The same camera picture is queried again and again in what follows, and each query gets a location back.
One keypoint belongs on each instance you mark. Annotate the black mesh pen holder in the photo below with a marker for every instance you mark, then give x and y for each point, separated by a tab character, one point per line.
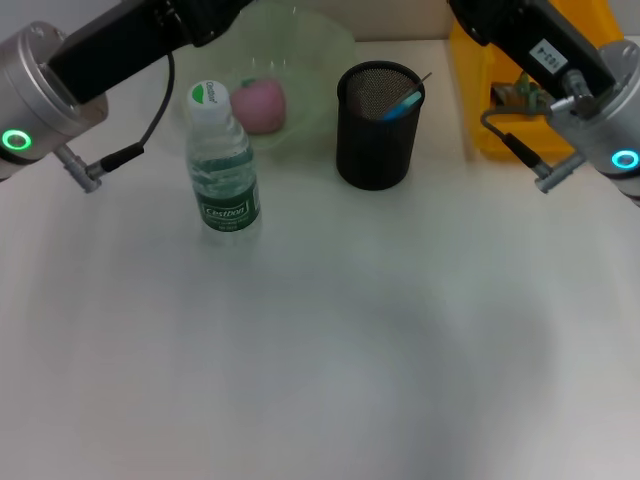
375	150

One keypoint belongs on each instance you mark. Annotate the pink toy peach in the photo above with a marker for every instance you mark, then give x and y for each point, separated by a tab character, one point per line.
260	105

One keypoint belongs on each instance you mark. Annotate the translucent green fruit bowl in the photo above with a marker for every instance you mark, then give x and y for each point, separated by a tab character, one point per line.
310	60

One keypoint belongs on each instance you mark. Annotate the blue safety scissors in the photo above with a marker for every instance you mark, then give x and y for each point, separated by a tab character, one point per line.
402	109

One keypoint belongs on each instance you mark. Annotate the clear green-label water bottle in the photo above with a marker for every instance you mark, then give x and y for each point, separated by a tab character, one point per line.
225	200

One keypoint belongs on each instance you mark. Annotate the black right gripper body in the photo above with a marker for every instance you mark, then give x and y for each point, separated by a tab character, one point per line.
540	40

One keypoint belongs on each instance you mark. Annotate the clear plastic ruler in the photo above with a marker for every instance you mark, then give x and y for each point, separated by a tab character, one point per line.
424	81

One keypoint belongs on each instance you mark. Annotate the yellow plastic bin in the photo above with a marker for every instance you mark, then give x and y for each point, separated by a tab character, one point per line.
475	75

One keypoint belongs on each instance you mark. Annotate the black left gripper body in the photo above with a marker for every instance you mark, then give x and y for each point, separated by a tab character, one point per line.
135	40

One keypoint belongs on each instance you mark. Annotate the green plastic wrapper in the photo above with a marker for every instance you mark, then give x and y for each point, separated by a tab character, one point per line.
520	95

